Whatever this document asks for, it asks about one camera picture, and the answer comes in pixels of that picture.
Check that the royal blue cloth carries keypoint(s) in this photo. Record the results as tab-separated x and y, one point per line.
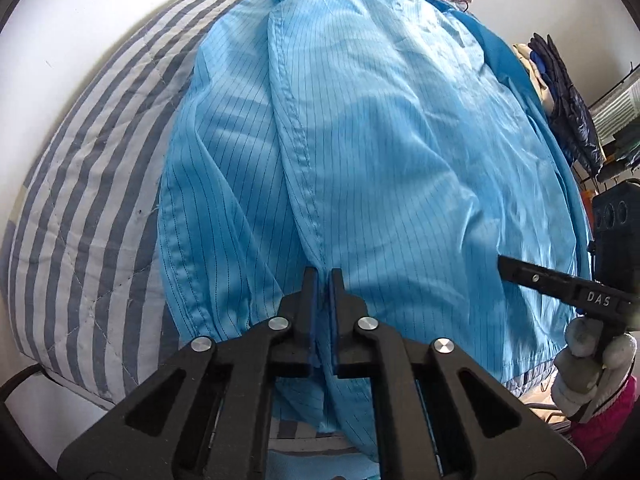
542	75

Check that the cream cloth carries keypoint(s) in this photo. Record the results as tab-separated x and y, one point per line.
531	67

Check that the blue pinstriped work coat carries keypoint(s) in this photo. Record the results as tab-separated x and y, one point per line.
375	135

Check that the blue white striped quilt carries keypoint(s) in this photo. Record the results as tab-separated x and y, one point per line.
100	185

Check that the white striped folded cloth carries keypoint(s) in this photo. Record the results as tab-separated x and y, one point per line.
617	115

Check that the black metal clothes rack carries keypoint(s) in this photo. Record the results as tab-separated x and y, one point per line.
615	90

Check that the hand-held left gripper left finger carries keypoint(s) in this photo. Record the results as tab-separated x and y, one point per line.
312	320

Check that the lattice-patterned blanket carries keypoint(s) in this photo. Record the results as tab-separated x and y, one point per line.
530	382

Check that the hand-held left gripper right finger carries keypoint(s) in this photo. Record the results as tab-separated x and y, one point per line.
334	320

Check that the dark folded clothes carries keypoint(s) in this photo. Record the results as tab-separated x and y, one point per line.
622	155

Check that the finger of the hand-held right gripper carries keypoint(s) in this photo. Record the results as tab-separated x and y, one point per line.
535	276

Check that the dark navy puffer jacket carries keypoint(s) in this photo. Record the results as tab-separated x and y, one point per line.
570	105

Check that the person's right hand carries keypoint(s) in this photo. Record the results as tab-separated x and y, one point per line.
582	365

